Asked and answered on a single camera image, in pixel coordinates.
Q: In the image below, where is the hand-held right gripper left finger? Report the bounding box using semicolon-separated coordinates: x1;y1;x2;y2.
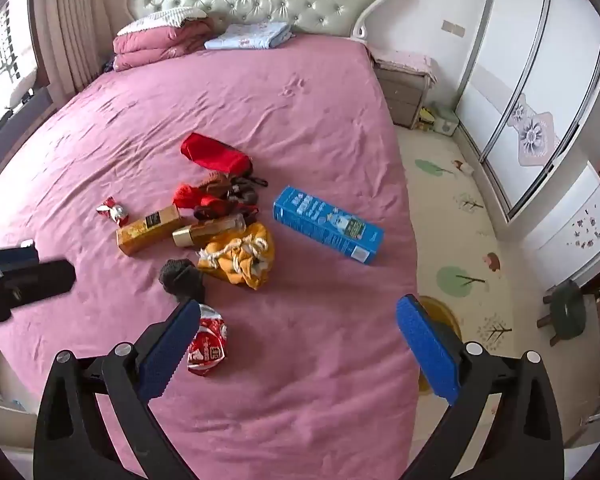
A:
34;299;202;480

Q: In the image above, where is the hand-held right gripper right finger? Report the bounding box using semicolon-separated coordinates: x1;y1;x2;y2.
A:
396;294;566;480

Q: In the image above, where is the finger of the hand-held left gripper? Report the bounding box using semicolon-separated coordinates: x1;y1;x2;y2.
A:
0;240;40;275
0;259;77;325

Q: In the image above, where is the round yellow-brown waste bin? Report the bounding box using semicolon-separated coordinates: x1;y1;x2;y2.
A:
414;296;463;393

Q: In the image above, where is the red snack wrapper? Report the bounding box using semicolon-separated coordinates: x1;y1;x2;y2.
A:
186;304;228;377

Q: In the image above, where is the red cloth bag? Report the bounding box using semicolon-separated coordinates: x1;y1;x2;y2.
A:
180;132;253;177

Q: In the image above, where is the dark grey sock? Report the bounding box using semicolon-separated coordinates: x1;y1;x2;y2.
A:
159;258;207;305

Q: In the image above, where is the small red white candy wrapper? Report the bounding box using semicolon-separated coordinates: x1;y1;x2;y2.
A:
96;196;131;223

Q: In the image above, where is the tree print floor mat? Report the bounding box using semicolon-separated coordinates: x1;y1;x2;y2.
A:
394;124;548;461

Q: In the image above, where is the gold box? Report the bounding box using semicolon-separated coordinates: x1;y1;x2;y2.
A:
116;205;183;257

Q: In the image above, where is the gold bottle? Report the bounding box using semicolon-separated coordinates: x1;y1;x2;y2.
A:
172;213;247;249

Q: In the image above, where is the dark green round stool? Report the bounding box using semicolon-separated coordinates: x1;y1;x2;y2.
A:
537;280;588;346

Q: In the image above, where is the white storage box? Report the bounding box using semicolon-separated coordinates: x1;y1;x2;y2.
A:
0;394;37;466

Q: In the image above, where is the blue carton box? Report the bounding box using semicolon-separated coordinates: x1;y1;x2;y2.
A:
272;186;385;265

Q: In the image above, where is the brown fringed ornament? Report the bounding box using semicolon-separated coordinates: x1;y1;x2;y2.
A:
200;170;232;197

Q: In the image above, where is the white cabinet with stickers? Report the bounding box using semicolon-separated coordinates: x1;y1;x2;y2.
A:
522;162;600;283

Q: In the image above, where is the window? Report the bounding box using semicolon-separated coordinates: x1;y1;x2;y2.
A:
0;0;38;111

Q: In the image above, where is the pale green box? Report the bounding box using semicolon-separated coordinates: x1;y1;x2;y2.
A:
432;105;460;136

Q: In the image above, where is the beige curtain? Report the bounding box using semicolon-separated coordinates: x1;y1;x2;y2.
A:
32;0;131;106

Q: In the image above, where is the grey nightstand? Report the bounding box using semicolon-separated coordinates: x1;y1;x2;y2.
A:
375;62;428;130

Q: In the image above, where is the folded pink quilt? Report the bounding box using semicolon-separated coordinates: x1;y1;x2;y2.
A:
112;16;218;72

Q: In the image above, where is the pink bed sheet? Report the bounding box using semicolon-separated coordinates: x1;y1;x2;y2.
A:
0;35;422;480

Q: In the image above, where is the white patterned pillow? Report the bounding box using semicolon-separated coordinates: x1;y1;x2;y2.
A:
116;6;208;37

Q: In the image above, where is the pink cloth cover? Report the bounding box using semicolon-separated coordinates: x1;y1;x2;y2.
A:
367;46;438;83

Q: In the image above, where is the white sliding door wardrobe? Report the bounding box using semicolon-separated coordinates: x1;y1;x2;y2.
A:
455;0;600;221

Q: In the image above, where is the folded light blue blanket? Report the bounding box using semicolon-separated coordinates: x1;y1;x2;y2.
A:
204;22;293;51

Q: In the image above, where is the yellow drawstring bag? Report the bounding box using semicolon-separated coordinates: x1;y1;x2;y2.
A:
196;223;272;291

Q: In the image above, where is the dark bead string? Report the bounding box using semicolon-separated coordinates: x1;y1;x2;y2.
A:
227;174;269;224

